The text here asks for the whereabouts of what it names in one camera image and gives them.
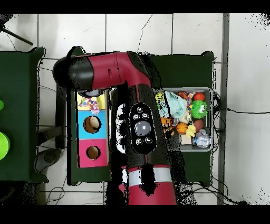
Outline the colourful polka dot cloth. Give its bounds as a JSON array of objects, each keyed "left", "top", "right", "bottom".
[{"left": 79, "top": 96, "right": 101, "bottom": 115}]

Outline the wooden box with three holes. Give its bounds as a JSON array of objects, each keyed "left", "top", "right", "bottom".
[{"left": 74, "top": 90, "right": 112, "bottom": 170}]

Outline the clear mesh bin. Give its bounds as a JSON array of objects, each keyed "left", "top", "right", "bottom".
[{"left": 153, "top": 87, "right": 215, "bottom": 153}]

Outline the mint green cloth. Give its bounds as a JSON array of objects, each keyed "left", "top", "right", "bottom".
[{"left": 163, "top": 90, "right": 189, "bottom": 120}]

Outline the green spiky ball with eyes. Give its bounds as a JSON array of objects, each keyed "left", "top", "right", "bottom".
[{"left": 190, "top": 99, "right": 209, "bottom": 119}]

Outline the dark green table cloth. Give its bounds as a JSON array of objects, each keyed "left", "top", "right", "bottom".
[{"left": 66, "top": 45, "right": 216, "bottom": 186}]

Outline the black upright panel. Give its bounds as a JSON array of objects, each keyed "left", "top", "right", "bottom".
[{"left": 54, "top": 82, "right": 68, "bottom": 150}]

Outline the green cloth side table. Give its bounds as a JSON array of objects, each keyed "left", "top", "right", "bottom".
[{"left": 0, "top": 47, "right": 46, "bottom": 183}]

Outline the bright green cup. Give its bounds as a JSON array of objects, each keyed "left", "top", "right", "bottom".
[{"left": 0, "top": 131, "right": 11, "bottom": 161}]

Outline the black tripod leg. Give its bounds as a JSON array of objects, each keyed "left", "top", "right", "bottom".
[{"left": 0, "top": 14, "right": 34, "bottom": 46}]

